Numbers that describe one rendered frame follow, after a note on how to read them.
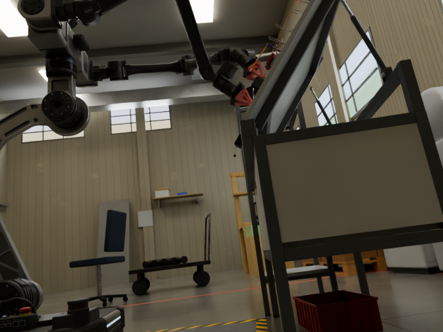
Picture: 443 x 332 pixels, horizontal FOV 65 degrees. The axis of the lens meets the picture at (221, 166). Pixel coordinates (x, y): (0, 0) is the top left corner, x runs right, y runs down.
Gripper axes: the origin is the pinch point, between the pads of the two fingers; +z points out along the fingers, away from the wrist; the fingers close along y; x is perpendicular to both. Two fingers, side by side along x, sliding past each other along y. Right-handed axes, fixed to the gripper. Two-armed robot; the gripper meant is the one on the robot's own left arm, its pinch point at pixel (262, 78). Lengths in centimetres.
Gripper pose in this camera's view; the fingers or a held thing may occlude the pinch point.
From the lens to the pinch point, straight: 163.2
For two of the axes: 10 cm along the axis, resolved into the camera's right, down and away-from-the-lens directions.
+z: 6.0, 7.2, -3.5
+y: -0.4, 4.6, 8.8
